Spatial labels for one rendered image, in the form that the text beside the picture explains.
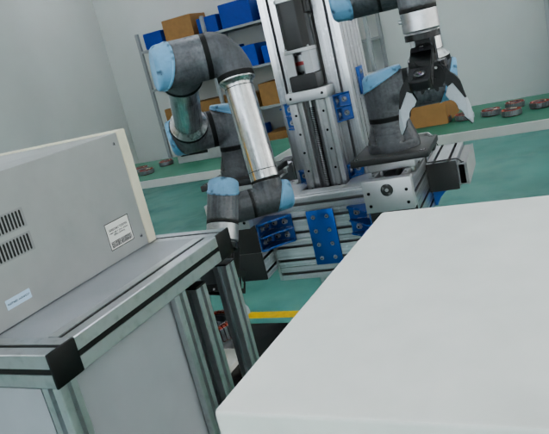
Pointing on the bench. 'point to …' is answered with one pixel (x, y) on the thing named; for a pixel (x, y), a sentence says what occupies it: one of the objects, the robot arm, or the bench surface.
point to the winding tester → (57, 221)
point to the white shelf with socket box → (424, 331)
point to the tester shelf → (101, 311)
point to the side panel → (143, 383)
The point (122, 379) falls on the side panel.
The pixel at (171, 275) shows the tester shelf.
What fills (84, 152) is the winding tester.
